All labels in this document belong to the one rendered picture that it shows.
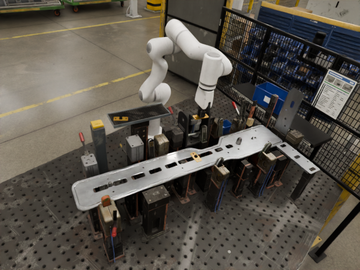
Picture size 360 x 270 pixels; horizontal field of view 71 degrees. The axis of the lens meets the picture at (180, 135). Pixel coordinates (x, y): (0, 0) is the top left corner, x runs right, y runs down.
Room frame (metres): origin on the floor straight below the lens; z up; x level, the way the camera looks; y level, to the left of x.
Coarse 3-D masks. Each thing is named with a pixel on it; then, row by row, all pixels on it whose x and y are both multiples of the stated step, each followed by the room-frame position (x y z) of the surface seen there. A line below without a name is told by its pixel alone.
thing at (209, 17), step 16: (176, 0) 4.18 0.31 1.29; (192, 0) 3.97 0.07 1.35; (208, 0) 3.79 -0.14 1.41; (224, 0) 3.62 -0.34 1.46; (176, 16) 4.17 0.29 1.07; (192, 16) 3.96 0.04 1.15; (208, 16) 3.77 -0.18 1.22; (160, 32) 4.34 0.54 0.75; (192, 32) 3.93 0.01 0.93; (208, 32) 3.75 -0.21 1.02; (224, 32) 3.54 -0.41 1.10; (176, 64) 4.10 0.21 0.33; (192, 64) 3.89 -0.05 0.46; (192, 80) 3.88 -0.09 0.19
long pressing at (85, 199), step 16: (256, 128) 1.54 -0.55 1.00; (224, 144) 1.31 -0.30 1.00; (256, 144) 1.35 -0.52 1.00; (272, 144) 1.38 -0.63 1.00; (160, 160) 1.08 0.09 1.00; (176, 160) 1.10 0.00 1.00; (208, 160) 1.13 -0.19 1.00; (224, 160) 1.16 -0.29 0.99; (96, 176) 0.89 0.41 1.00; (112, 176) 0.91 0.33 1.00; (128, 176) 0.93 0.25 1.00; (144, 176) 0.94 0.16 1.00; (160, 176) 0.96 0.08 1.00; (176, 176) 0.97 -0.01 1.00; (80, 192) 0.78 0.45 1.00; (96, 192) 0.79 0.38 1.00; (112, 192) 0.81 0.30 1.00; (128, 192) 0.82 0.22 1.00; (80, 208) 0.69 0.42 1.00
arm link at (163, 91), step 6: (162, 84) 1.62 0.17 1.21; (156, 90) 1.56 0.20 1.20; (162, 90) 1.58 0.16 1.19; (168, 90) 1.61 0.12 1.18; (156, 96) 1.54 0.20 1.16; (162, 96) 1.57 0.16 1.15; (168, 96) 1.60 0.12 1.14; (150, 102) 1.62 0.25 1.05; (156, 102) 1.60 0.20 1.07; (162, 102) 1.58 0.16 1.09
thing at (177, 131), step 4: (172, 128) 1.31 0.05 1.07; (176, 128) 1.32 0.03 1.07; (172, 132) 1.27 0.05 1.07; (176, 132) 1.27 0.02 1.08; (180, 132) 1.27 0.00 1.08; (172, 136) 1.27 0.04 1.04; (176, 136) 1.25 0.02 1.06; (180, 136) 1.26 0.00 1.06; (172, 140) 1.26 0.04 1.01; (176, 140) 1.25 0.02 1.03; (180, 140) 1.26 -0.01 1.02; (172, 144) 1.25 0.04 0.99; (176, 144) 1.25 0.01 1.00; (180, 144) 1.27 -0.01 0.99; (172, 148) 1.25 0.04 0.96; (176, 148) 1.26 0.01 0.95; (168, 164) 1.28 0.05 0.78; (172, 164) 1.25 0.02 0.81
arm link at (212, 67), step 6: (210, 54) 1.13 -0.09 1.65; (216, 54) 1.14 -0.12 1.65; (204, 60) 1.12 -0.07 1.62; (210, 60) 1.09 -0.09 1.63; (216, 60) 1.09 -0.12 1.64; (204, 66) 1.11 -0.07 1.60; (210, 66) 1.09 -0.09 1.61; (216, 66) 1.10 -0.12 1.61; (222, 66) 1.13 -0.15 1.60; (204, 72) 1.10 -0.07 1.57; (210, 72) 1.09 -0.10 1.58; (216, 72) 1.10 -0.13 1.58; (222, 72) 1.13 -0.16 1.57; (204, 78) 1.10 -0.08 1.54; (210, 78) 1.09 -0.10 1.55; (216, 78) 1.11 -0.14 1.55; (210, 84) 1.09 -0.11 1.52
